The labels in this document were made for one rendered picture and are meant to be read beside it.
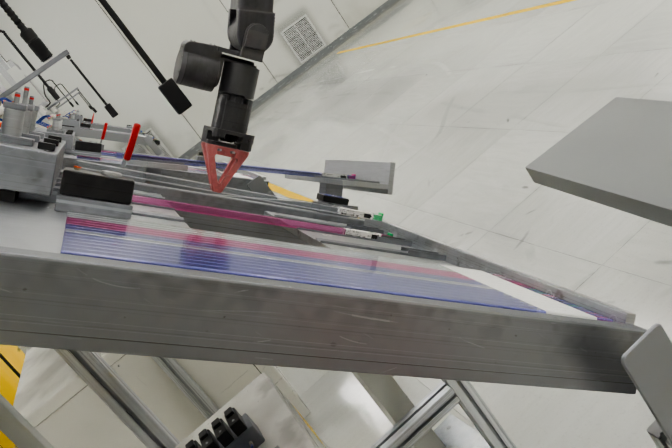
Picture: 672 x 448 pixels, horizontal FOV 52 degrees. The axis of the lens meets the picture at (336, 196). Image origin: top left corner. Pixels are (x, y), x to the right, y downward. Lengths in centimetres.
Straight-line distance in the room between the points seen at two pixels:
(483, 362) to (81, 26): 818
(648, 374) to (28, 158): 64
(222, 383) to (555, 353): 156
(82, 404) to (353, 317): 160
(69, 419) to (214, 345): 161
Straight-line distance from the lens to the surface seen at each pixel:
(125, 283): 50
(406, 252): 99
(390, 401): 165
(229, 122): 109
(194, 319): 51
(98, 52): 861
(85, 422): 212
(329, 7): 918
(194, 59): 108
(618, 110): 145
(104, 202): 80
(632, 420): 169
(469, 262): 95
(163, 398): 211
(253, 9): 109
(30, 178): 81
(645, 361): 66
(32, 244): 60
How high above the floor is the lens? 117
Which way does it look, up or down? 17 degrees down
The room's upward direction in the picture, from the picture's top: 35 degrees counter-clockwise
